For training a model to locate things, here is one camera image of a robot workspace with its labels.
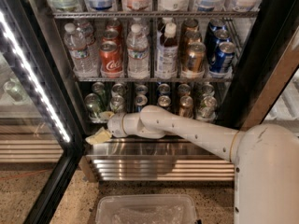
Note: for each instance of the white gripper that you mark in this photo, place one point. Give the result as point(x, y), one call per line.
point(115, 125)

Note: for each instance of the green 7up can front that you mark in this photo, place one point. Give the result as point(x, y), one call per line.
point(94, 105)

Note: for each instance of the green 7up can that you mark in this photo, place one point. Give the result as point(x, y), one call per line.
point(94, 105)
point(99, 89)

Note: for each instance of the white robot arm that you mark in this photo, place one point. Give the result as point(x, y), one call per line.
point(266, 159)

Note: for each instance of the white green can front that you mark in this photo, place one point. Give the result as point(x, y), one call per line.
point(117, 104)

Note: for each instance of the white green can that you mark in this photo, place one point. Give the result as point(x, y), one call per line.
point(118, 89)
point(117, 104)

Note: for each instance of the steel fridge base grille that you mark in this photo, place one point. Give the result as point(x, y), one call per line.
point(139, 159)

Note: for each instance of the green 7up can rear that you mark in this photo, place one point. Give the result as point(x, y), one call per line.
point(99, 89)

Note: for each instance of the white green can rear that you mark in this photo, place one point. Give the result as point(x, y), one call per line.
point(118, 89)

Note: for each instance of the blue pepsi can bottom front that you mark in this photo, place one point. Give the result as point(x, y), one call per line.
point(140, 101)

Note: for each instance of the blue pepsi can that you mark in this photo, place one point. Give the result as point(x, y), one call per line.
point(141, 89)
point(140, 101)

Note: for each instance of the blue pepsi can bottom rear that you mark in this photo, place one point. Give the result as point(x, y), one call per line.
point(141, 89)

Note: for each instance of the glass fridge door with light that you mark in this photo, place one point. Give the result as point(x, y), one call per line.
point(41, 140)

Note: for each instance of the red coca-cola can front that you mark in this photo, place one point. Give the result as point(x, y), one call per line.
point(110, 57)

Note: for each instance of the red coca-cola can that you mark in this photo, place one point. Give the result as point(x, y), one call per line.
point(110, 57)
point(114, 24)
point(111, 35)

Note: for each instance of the gold can bottom front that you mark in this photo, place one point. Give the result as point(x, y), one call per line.
point(186, 106)

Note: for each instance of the gold can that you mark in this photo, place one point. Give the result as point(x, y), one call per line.
point(184, 90)
point(186, 106)

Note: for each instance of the gold can bottom rear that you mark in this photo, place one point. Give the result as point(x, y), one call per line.
point(184, 90)

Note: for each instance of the red coca-cola can middle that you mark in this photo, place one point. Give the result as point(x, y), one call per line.
point(111, 35)

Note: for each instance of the red coca-cola can rear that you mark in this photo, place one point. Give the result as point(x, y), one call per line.
point(114, 24)

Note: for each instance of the silver green can front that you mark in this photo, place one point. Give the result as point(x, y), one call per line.
point(207, 107)

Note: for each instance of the silver green can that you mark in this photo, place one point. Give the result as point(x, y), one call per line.
point(204, 89)
point(207, 107)

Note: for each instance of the silver green can rear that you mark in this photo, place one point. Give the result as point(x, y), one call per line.
point(204, 89)

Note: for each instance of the gold can middle shelf front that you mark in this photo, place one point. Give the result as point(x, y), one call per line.
point(194, 58)

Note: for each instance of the gold can shelf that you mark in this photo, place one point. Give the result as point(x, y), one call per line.
point(191, 36)
point(194, 58)
point(190, 25)

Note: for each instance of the blue pepsi can shelf front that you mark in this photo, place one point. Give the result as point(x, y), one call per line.
point(222, 57)

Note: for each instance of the blue pepsi can shelf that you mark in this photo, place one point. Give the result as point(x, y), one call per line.
point(214, 25)
point(214, 40)
point(222, 57)

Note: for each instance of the gold can middle shelf rear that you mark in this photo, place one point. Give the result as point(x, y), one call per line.
point(190, 25)

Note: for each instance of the blue pepsi can shelf middle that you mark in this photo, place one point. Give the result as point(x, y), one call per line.
point(214, 40)

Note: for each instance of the blue pepsi can shelf rear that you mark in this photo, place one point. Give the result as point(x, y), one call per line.
point(214, 25)

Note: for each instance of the clear plastic container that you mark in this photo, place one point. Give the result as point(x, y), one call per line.
point(146, 209)

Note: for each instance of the clear water bottle centre front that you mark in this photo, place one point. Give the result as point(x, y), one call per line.
point(138, 52)

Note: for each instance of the clear water bottle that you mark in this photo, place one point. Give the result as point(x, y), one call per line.
point(138, 52)
point(78, 49)
point(86, 28)

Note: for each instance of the clear water bottle left front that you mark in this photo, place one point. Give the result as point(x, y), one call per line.
point(78, 49)

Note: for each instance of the clear water bottle left rear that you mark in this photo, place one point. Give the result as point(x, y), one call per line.
point(86, 28)

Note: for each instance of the iced tea bottle front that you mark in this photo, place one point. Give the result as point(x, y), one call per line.
point(167, 53)

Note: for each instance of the middle wire shelf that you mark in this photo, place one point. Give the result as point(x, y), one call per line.
point(153, 79)

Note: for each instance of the wire shelf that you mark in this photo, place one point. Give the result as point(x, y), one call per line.
point(153, 79)
point(154, 14)

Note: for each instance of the upper wire shelf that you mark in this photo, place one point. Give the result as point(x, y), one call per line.
point(154, 14)

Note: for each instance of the right fridge door frame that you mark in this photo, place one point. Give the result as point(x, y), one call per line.
point(265, 67)

